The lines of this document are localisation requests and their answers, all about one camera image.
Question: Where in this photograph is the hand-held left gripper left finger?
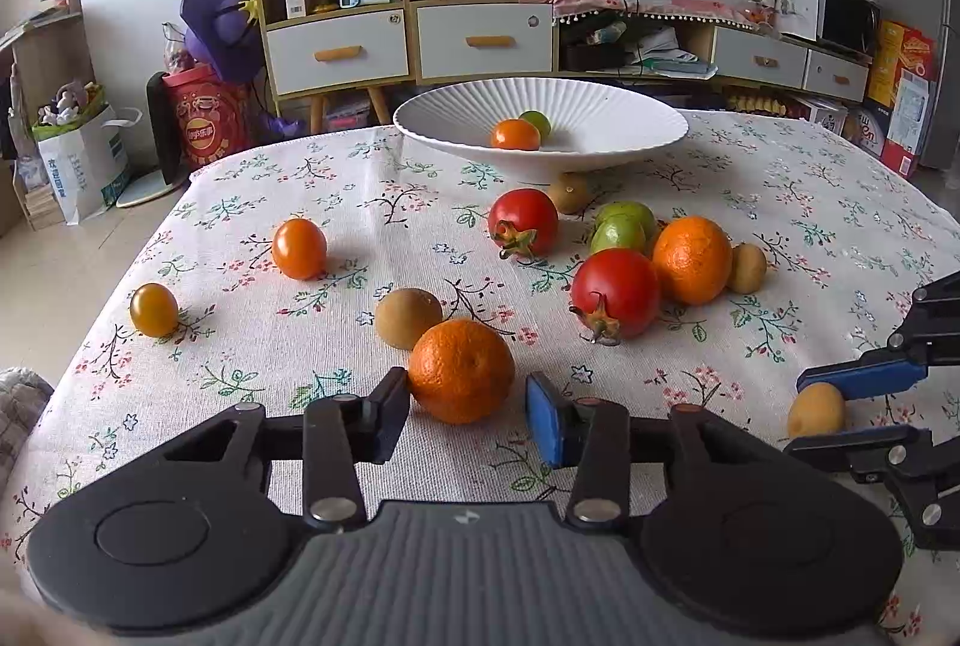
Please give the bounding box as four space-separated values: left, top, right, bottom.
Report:
161 367 412 533

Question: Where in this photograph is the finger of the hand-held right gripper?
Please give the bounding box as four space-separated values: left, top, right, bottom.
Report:
796 271 960 401
781 425 960 551

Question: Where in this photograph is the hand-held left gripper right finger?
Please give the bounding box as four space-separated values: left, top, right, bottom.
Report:
525 372 788 531

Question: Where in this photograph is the yellow round fruit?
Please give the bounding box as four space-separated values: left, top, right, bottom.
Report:
787 382 847 438

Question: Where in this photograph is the large orange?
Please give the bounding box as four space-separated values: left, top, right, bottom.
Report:
407 318 517 426

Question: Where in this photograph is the red tomato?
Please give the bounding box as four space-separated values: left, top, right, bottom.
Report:
568 248 662 347
487 188 560 262

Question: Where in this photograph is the small brown kiwi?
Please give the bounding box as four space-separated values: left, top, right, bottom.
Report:
727 242 768 295

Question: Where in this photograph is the white ribbed bowl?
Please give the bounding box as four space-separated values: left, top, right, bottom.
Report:
393 77 689 175

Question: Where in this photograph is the orange tomato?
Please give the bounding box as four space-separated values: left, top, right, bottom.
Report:
271 217 329 281
491 119 542 151

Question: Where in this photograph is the floral tablecloth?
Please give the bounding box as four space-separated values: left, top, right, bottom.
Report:
0 110 960 646

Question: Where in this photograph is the small yellow tomato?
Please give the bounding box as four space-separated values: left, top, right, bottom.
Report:
129 282 180 339

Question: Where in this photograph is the red yellow cardboard box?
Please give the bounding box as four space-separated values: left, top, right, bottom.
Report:
866 20 938 178

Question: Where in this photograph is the egg carton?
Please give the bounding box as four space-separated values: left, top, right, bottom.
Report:
727 91 796 118

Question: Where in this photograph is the white cabinet drawer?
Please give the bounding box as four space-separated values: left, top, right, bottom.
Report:
712 27 809 90
804 50 869 103

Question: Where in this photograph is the clear plastic storage box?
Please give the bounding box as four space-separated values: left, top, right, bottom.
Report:
322 95 376 130

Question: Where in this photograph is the red snack bucket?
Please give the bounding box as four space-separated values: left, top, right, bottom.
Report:
163 65 252 171

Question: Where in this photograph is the white microwave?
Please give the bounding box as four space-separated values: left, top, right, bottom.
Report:
776 0 882 55

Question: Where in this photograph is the black stand with round base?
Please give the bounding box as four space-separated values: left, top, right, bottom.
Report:
116 70 192 210

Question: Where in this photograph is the grey knitted cloth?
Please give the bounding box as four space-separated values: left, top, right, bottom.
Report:
0 367 55 489

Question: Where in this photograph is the low wooden cabinet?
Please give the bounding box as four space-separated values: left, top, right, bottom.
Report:
555 12 871 107

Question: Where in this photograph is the white green paper bag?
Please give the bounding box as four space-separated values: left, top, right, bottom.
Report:
31 104 143 226

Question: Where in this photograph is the purple plush toy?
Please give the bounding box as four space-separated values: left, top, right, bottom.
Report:
180 0 305 141

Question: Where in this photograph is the wooden bookshelf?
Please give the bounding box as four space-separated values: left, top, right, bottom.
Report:
0 0 95 227

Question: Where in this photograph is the white drawer orange handle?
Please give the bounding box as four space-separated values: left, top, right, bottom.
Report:
415 3 556 81
265 8 411 96

